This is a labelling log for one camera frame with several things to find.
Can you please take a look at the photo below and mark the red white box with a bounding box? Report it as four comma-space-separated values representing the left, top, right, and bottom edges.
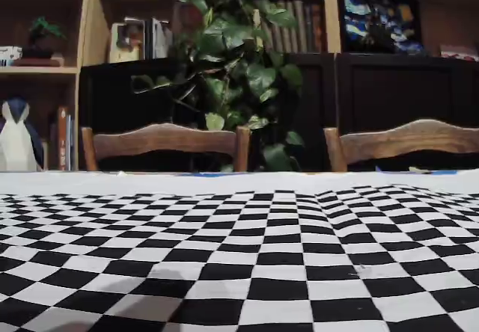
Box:
439, 43, 479, 62

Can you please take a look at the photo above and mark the brown wooden chair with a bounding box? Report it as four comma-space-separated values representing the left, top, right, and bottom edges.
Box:
323, 118, 479, 173
80, 122, 251, 173

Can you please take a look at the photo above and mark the green leafy houseplant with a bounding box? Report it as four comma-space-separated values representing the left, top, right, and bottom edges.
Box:
130, 0, 306, 173

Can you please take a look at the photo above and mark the black white checkerboard sheet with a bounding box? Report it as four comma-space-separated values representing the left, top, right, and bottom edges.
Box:
0, 170, 479, 332

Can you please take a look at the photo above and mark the white book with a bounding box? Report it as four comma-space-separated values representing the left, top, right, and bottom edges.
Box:
144, 17, 170, 60

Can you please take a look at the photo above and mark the dark cabinet insert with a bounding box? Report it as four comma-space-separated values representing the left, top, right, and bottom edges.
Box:
79, 53, 337, 172
335, 52, 479, 172

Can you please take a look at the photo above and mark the tan book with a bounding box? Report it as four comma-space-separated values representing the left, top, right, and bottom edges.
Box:
293, 0, 307, 52

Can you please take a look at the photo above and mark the reddish brown book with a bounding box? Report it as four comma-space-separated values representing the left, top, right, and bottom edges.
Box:
313, 3, 323, 52

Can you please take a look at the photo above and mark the book with photo cover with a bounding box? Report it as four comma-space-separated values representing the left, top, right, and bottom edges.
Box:
110, 19, 146, 63

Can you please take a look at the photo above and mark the light blue book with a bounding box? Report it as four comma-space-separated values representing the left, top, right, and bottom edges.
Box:
68, 113, 76, 171

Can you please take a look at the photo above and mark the orange book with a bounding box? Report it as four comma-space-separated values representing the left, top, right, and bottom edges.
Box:
57, 106, 70, 171

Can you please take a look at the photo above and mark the starry night picture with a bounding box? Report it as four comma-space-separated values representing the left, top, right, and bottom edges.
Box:
342, 0, 424, 55

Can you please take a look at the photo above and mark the light wooden bookshelf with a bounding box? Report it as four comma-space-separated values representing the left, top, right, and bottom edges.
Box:
0, 0, 479, 172

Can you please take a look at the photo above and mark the brown flat base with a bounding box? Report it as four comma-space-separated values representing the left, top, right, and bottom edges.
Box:
13, 57, 65, 67

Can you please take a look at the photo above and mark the blue white penguin figure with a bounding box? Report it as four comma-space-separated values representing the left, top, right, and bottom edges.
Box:
0, 98, 45, 172

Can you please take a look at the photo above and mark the small bonsai model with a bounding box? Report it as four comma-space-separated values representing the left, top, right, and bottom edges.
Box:
22, 16, 68, 60

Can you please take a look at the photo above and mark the white patterned bowl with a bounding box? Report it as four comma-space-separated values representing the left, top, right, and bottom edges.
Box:
0, 46, 23, 67

